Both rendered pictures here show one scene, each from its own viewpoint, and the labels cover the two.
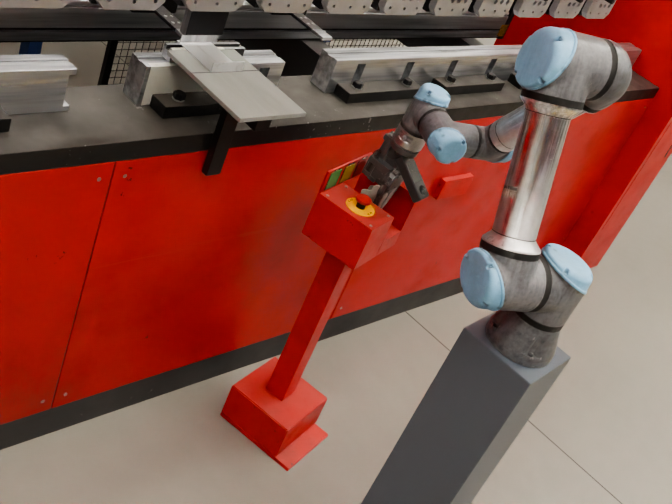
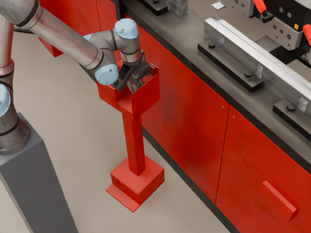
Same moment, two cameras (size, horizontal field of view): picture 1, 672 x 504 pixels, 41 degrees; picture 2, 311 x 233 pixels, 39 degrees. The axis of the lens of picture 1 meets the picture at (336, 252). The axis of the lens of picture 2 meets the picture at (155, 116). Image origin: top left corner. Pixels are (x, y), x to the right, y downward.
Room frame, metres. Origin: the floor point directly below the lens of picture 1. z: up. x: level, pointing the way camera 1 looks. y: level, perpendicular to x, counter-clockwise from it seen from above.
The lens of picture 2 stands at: (2.46, -1.13, 1.99)
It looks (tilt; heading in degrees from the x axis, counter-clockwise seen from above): 49 degrees down; 112
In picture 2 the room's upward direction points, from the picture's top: 3 degrees counter-clockwise
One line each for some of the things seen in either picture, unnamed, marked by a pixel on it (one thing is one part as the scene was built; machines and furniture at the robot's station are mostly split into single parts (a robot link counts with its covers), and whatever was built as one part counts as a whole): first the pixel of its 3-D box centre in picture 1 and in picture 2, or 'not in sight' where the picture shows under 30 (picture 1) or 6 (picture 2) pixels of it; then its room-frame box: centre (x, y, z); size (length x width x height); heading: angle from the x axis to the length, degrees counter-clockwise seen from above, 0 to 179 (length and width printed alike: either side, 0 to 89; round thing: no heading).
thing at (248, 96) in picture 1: (236, 83); not in sight; (1.71, 0.33, 1.00); 0.26 x 0.18 x 0.01; 56
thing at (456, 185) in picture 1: (453, 186); (277, 200); (2.55, -0.25, 0.58); 0.15 x 0.02 x 0.07; 146
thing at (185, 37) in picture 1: (204, 22); not in sight; (1.80, 0.46, 1.06); 0.10 x 0.02 x 0.10; 146
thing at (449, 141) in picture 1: (448, 138); (100, 45); (1.85, -0.12, 1.02); 0.11 x 0.11 x 0.08; 33
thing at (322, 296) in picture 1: (312, 319); (133, 137); (1.88, -0.02, 0.39); 0.06 x 0.06 x 0.54; 69
